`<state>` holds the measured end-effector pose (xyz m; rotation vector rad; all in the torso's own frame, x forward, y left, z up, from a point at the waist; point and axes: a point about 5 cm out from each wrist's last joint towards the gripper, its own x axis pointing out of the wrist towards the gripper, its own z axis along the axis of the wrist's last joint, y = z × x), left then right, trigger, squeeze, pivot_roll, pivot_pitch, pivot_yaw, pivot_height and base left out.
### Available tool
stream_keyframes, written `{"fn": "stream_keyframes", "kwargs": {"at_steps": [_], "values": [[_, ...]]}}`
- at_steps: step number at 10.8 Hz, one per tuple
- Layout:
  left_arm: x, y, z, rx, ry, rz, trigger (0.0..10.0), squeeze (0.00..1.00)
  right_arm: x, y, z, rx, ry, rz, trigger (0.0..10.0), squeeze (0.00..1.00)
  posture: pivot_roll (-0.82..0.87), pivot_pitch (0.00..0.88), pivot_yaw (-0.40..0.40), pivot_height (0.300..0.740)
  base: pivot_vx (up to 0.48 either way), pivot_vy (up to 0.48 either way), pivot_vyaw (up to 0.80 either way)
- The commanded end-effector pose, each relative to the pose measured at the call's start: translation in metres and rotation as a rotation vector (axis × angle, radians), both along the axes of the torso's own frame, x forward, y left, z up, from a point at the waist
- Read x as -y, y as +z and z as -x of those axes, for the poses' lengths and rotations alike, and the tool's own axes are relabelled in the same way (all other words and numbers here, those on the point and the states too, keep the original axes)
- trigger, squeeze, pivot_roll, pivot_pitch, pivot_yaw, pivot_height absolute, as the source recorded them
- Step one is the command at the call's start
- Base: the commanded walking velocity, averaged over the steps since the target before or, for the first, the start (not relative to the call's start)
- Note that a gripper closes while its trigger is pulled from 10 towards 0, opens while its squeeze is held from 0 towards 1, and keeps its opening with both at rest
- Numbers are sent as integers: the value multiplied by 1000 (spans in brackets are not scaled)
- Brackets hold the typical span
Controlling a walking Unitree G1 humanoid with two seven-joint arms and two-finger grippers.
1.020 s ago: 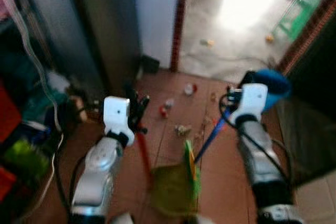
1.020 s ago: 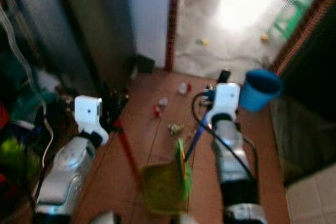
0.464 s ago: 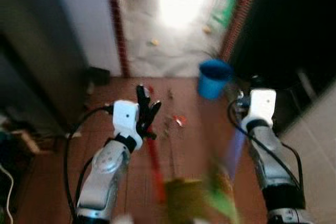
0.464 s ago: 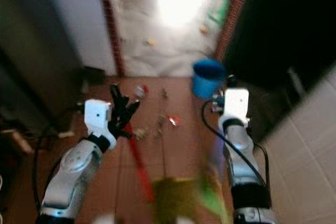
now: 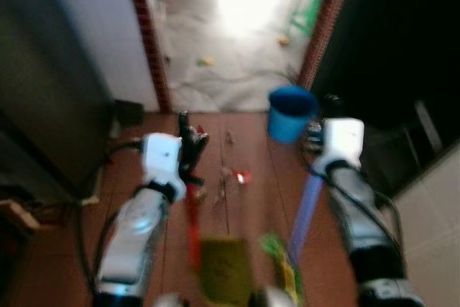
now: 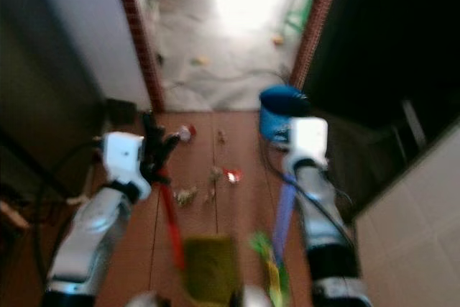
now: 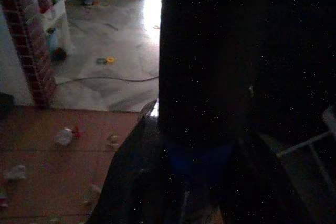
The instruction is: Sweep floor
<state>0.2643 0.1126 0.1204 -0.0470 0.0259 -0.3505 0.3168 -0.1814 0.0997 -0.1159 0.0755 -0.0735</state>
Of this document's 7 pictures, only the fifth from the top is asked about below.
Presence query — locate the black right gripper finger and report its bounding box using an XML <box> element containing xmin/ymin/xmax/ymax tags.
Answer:
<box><xmin>321</xmin><ymin>93</ymin><xmax>346</xmax><ymax>122</ymax></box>

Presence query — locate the green broom with purple handle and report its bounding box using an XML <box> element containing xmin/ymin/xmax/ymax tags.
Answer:
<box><xmin>258</xmin><ymin>173</ymin><xmax>326</xmax><ymax>306</ymax></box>

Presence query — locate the olive dustpan with red handle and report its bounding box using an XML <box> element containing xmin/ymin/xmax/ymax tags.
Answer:
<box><xmin>185</xmin><ymin>182</ymin><xmax>257</xmax><ymax>305</ymax></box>

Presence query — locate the blue plastic bucket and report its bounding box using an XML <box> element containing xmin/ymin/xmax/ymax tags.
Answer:
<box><xmin>267</xmin><ymin>85</ymin><xmax>320</xmax><ymax>145</ymax></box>

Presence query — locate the red shiny wrapper litter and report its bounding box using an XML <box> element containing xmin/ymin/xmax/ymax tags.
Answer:
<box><xmin>233</xmin><ymin>169</ymin><xmax>254</xmax><ymax>186</ymax></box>

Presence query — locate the small black box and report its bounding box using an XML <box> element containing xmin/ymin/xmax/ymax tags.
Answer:
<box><xmin>114</xmin><ymin>99</ymin><xmax>144</xmax><ymax>127</ymax></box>

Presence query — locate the red brick door jamb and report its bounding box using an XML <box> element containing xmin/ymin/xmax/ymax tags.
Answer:
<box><xmin>297</xmin><ymin>0</ymin><xmax>358</xmax><ymax>91</ymax></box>
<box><xmin>124</xmin><ymin>0</ymin><xmax>174</xmax><ymax>114</ymax></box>

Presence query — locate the green plastic stool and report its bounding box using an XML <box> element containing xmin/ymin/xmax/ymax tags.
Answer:
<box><xmin>290</xmin><ymin>0</ymin><xmax>329</xmax><ymax>39</ymax></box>

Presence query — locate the grey robot left leg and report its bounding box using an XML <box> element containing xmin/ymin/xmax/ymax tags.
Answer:
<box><xmin>152</xmin><ymin>292</ymin><xmax>185</xmax><ymax>307</ymax></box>

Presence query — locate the grey robot leg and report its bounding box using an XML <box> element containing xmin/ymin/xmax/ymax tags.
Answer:
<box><xmin>251</xmin><ymin>286</ymin><xmax>289</xmax><ymax>307</ymax></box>
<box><xmin>152</xmin><ymin>292</ymin><xmax>185</xmax><ymax>307</ymax></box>

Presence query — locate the grey robot right leg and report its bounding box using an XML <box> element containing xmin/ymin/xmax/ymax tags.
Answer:
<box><xmin>251</xmin><ymin>286</ymin><xmax>289</xmax><ymax>307</ymax></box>

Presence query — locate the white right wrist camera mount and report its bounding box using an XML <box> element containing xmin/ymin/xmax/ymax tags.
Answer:
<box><xmin>316</xmin><ymin>117</ymin><xmax>366</xmax><ymax>173</ymax></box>

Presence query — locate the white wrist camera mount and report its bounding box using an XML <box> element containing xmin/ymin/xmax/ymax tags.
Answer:
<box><xmin>316</xmin><ymin>117</ymin><xmax>366</xmax><ymax>173</ymax></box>
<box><xmin>141</xmin><ymin>133</ymin><xmax>185</xmax><ymax>187</ymax></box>

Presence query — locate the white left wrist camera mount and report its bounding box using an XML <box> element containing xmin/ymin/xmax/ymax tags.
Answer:
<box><xmin>141</xmin><ymin>133</ymin><xmax>185</xmax><ymax>187</ymax></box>

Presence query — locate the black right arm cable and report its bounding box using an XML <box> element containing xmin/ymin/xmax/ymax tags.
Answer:
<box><xmin>305</xmin><ymin>157</ymin><xmax>405</xmax><ymax>254</ymax></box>

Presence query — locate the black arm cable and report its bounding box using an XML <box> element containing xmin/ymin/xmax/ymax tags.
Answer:
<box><xmin>305</xmin><ymin>157</ymin><xmax>405</xmax><ymax>254</ymax></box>
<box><xmin>75</xmin><ymin>140</ymin><xmax>146</xmax><ymax>295</ymax></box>

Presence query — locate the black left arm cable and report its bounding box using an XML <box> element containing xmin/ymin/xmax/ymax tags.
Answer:
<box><xmin>75</xmin><ymin>140</ymin><xmax>146</xmax><ymax>295</ymax></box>

